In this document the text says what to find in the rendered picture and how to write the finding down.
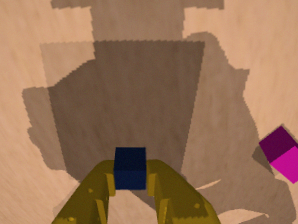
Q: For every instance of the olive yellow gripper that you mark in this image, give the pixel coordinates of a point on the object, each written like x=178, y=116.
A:
x=176, y=201

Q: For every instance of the dark blue cube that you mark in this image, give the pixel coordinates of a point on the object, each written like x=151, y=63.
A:
x=130, y=168

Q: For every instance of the magenta rectangular block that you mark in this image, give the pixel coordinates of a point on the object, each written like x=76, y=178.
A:
x=281, y=151

